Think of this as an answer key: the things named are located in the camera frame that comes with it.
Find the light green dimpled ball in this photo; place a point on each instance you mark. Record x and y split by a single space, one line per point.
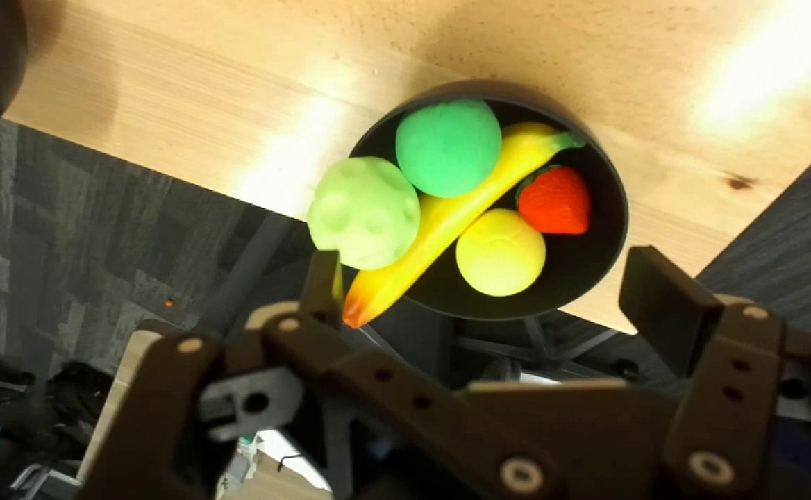
365 212

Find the small red textured fruit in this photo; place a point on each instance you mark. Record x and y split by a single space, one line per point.
555 202

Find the yellow toy banana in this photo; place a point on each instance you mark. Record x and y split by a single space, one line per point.
463 217

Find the yellow-green smooth ball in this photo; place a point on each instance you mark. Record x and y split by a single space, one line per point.
501 253

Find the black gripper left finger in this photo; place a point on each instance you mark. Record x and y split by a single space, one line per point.
174 417

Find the green smooth ball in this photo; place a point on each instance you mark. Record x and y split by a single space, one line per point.
449 148

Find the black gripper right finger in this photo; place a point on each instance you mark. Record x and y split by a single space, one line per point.
730 399

